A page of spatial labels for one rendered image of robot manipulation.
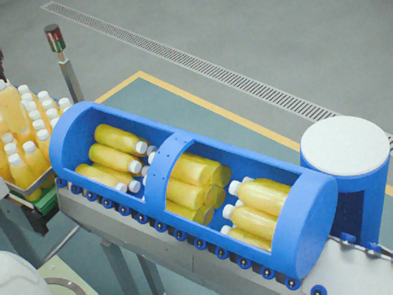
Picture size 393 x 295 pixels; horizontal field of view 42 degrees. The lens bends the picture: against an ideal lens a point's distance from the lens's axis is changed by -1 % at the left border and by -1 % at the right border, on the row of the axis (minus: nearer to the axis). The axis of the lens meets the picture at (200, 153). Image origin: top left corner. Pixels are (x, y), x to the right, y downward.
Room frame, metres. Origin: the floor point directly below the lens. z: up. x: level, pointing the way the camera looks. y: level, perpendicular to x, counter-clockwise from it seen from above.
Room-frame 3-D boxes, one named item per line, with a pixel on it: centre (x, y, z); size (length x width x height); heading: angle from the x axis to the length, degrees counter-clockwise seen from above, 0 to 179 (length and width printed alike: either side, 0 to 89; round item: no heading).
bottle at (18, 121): (1.50, 0.61, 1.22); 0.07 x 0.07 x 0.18
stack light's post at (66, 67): (1.95, 0.49, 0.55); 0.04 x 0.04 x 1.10; 49
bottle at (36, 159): (1.43, 0.59, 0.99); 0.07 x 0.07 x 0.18
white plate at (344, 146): (1.17, -0.46, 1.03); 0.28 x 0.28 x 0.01
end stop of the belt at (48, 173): (1.48, 0.50, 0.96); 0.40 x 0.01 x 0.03; 139
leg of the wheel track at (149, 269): (1.44, 0.34, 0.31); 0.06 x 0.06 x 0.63; 49
